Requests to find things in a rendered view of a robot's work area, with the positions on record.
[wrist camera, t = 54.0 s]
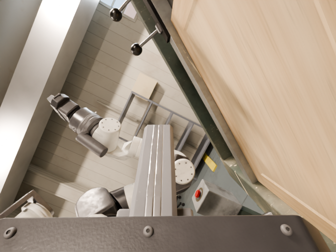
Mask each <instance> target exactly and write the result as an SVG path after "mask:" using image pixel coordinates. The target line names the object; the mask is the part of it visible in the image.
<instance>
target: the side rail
mask: <svg viewBox="0 0 336 252"><path fill-rule="evenodd" d="M130 2H131V4H132V6H133V7H134V9H135V11H136V13H137V14H138V16H139V18H140V20H141V21H142V23H143V25H144V27H145V28H146V30H147V32H148V34H149V35H151V34H152V33H153V32H154V31H155V30H156V27H155V26H156V23H155V21H154V19H153V17H152V16H151V14H150V12H149V10H148V9H147V7H146V5H145V3H144V1H143V0H131V1H130ZM152 41H153V42H154V44H155V46H156V48H157V49H158V51H159V53H160V55H161V56H162V58H163V60H164V62H165V63H166V65H167V67H168V69H169V70H170V72H171V74H172V76H173V77H174V79H175V81H176V83H177V84H178V86H179V88H180V90H181V91H182V93H183V95H184V96H185V98H186V100H187V102H188V103H189V105H190V107H191V109H192V110H193V112H194V114H195V116H196V117H197V119H198V121H199V123H200V124H201V126H202V128H203V130H204V131H205V133H206V135H207V137H208V138H209V140H210V142H211V144H212V145H213V147H214V149H215V151H216V152H217V154H218V156H219V157H220V158H221V159H222V160H225V159H227V158H228V157H230V156H232V155H233V154H232V153H231V151H230V149H229V147H228V145H227V144H226V142H225V140H224V138H223V136H222V135H221V133H220V131H219V129H218V128H217V126H216V124H215V122H214V120H213V119H212V117H211V115H210V113H209V111H208V110H207V108H206V106H205V104H204V102H203V101H202V99H201V97H200V95H199V93H198V92H197V90H196V88H195V86H194V84H193V83H192V81H191V79H190V77H189V75H188V74H187V72H186V70H185V68H184V66H183V65H182V63H181V61H180V59H179V57H178V56H177V54H176V52H175V50H174V48H173V47H172V45H171V43H170V42H168V43H166V41H165V39H164V37H163V35H162V34H159V33H157V34H156V35H155V36H154V37H153V38H152Z"/></svg>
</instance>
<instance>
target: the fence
mask: <svg viewBox="0 0 336 252"><path fill-rule="evenodd" d="M151 2H152V4H153V5H154V7H155V9H156V11H157V13H158V14H159V16H160V18H161V20H162V22H163V23H164V25H165V27H166V29H167V31H168V32H169V34H170V40H169V42H170V43H171V45H172V47H173V49H174V51H175V52H176V54H177V56H178V58H179V60H180V61H181V63H182V65H183V67H184V69H185V70H186V72H187V74H188V76H189V78H190V79H191V81H192V83H193V85H194V87H195V88H196V90H197V92H198V94H199V96H200V97H201V99H202V101H203V103H204V105H205V106H206V108H207V110H208V112H209V114H210V115H211V117H212V119H213V121H214V123H215V124H216V126H217V128H218V130H219V132H220V133H221V135H222V137H223V139H224V140H225V142H226V144H227V146H228V148H229V149H230V151H231V153H232V155H233V157H234V158H235V160H236V162H237V164H238V166H239V167H240V169H241V171H242V173H243V175H244V176H245V178H246V179H247V180H249V181H250V182H251V183H252V184H254V183H256V182H257V181H258V179H257V178H256V176H255V174H254V172H253V170H252V168H251V166H250V165H249V163H248V161H247V159H246V157H245V155H244V154H243V152H242V150H241V148H240V146H239V144H238V143H237V141H236V139H235V137H234V135H233V133H232V132H231V130H230V128H229V126H228V124H227V122H226V121H225V119H224V117H223V115H222V113H221V111H220V110H219V108H218V106H217V104H216V102H215V100H214V99H213V97H212V95H211V93H210V91H209V89H208V88H207V86H206V84H205V82H204V80H203V78H202V76H201V75H200V73H199V71H198V69H197V67H196V65H195V64H194V62H193V60H192V58H191V56H190V54H189V53H188V51H187V49H186V47H185V45H184V43H183V42H182V40H181V38H180V36H179V34H178V32H177V31H176V29H175V27H174V25H173V23H172V21H171V16H172V8H171V6H170V4H169V2H168V0H151Z"/></svg>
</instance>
